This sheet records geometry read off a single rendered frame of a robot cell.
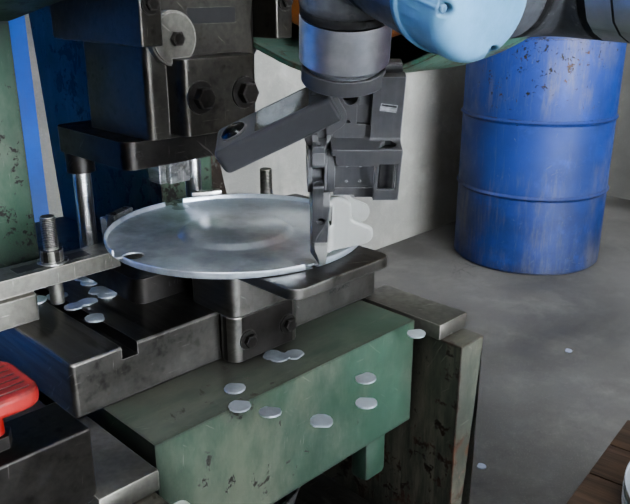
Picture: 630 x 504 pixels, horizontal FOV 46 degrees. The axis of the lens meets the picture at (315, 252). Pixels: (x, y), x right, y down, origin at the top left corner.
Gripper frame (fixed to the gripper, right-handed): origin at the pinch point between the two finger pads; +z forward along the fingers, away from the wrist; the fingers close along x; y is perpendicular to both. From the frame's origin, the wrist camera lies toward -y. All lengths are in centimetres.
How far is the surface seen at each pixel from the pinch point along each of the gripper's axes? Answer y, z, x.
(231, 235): -8.8, 3.2, 7.1
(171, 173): -16.4, 2.0, 17.8
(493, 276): 76, 138, 156
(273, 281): -4.1, 0.2, -4.2
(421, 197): 57, 139, 212
